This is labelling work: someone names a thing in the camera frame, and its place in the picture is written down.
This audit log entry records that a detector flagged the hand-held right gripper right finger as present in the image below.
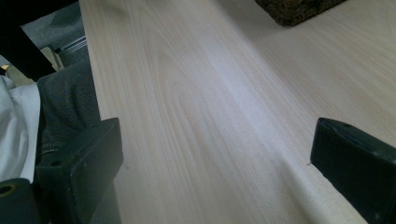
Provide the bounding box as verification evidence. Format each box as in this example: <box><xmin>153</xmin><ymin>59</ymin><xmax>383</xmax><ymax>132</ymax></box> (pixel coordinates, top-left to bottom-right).
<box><xmin>309</xmin><ymin>117</ymin><xmax>396</xmax><ymax>224</ymax></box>

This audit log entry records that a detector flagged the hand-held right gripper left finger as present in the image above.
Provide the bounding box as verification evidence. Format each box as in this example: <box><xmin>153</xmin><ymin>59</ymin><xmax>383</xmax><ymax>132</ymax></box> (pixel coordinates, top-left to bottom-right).
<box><xmin>35</xmin><ymin>117</ymin><xmax>124</xmax><ymax>224</ymax></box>

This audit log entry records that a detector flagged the dark grey fabric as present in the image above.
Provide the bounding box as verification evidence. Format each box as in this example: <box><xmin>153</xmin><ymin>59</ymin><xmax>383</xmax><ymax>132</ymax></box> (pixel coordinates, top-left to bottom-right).
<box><xmin>35</xmin><ymin>58</ymin><xmax>102</xmax><ymax>165</ymax></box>

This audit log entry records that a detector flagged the white cloth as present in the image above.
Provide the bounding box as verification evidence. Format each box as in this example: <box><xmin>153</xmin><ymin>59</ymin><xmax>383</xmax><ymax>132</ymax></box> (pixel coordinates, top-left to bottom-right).
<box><xmin>0</xmin><ymin>75</ymin><xmax>42</xmax><ymax>184</ymax></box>

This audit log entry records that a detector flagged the black furniture leg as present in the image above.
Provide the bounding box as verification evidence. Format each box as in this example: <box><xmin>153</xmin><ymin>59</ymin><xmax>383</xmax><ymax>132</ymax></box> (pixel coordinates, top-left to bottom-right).
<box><xmin>0</xmin><ymin>0</ymin><xmax>79</xmax><ymax>82</ymax></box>

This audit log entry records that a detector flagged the dark woven basket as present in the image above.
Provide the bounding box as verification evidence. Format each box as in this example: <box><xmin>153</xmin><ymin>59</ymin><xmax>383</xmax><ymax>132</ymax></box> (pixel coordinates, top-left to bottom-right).
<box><xmin>254</xmin><ymin>0</ymin><xmax>347</xmax><ymax>27</ymax></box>

